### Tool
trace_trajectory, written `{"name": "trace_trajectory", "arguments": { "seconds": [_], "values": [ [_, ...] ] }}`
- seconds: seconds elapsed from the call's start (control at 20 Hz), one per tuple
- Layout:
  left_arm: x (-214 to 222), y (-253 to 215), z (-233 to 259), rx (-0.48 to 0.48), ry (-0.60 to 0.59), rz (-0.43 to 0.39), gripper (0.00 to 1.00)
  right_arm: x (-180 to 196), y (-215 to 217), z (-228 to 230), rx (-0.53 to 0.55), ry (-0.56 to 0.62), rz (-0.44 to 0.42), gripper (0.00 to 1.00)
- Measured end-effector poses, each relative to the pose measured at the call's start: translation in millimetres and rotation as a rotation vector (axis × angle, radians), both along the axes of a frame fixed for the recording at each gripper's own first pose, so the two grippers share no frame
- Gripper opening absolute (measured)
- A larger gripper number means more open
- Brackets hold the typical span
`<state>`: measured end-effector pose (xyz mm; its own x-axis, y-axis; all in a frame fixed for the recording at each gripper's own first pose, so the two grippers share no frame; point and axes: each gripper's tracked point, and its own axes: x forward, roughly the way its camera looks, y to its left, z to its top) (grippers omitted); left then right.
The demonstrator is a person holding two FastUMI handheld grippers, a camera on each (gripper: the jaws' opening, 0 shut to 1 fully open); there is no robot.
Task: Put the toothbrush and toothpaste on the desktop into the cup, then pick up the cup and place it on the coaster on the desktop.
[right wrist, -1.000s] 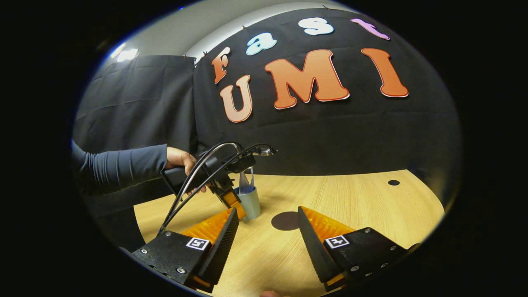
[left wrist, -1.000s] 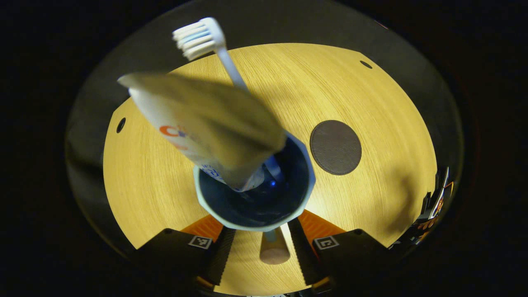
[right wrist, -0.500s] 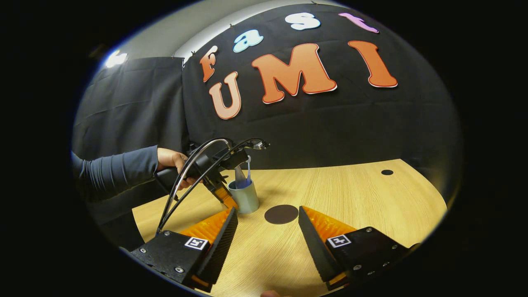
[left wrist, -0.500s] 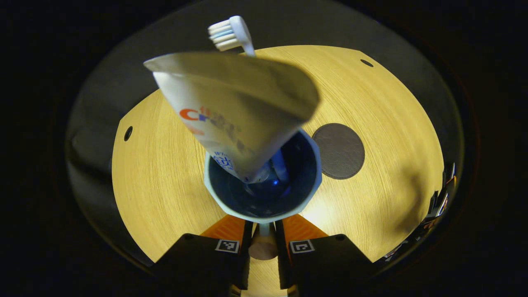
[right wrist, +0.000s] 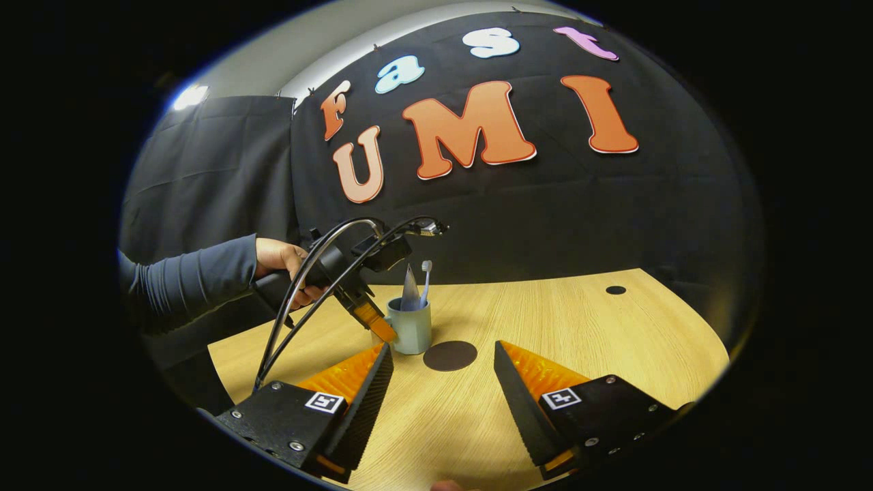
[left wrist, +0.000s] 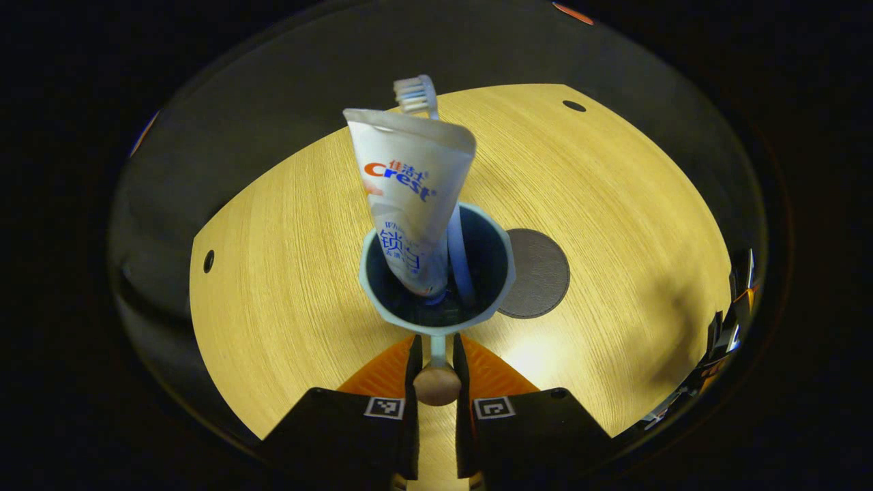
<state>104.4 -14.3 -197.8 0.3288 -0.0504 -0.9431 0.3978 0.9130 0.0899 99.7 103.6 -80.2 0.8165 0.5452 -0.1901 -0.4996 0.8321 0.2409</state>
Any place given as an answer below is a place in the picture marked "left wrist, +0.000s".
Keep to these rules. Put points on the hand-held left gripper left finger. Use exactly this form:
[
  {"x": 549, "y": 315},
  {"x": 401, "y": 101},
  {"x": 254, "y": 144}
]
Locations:
[{"x": 414, "y": 382}]

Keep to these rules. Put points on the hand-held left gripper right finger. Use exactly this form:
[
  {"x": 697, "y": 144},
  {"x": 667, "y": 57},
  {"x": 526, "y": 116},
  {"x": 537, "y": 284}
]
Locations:
[{"x": 461, "y": 382}]

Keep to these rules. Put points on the round brown coaster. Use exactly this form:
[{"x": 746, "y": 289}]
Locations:
[{"x": 539, "y": 273}]

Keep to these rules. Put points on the white toothpaste tube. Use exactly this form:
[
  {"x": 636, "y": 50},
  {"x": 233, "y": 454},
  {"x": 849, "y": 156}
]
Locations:
[{"x": 409, "y": 191}]

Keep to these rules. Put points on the white toothbrush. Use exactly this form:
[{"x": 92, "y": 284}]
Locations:
[{"x": 415, "y": 92}]

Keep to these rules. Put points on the wooden desktop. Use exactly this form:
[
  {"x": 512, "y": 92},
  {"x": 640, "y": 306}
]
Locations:
[{"x": 286, "y": 273}]

